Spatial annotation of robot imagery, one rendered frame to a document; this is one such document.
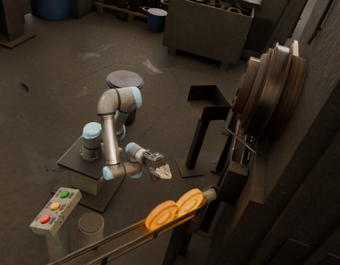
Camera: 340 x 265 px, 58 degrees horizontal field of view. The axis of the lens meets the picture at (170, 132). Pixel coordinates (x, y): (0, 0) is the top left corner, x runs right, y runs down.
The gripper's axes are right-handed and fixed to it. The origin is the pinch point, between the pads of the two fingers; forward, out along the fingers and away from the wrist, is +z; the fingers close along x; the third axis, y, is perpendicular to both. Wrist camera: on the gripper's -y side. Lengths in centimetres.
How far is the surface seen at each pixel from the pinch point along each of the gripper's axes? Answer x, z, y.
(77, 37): 89, -303, 23
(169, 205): -14.7, 18.7, 2.9
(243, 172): 29.2, 22.1, 1.8
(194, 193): -0.2, 18.2, 1.5
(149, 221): -23.9, 16.9, -1.9
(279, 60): 40, 26, 55
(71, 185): -21, -89, -44
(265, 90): 30, 28, 45
